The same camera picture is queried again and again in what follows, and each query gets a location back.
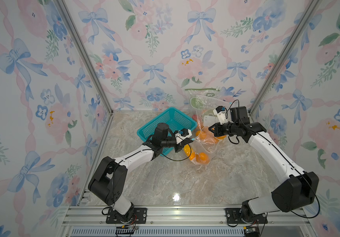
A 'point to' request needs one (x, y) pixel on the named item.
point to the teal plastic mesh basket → (177, 120)
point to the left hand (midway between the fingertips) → (192, 139)
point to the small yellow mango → (189, 151)
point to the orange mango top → (209, 137)
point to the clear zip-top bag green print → (203, 101)
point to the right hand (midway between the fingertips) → (211, 127)
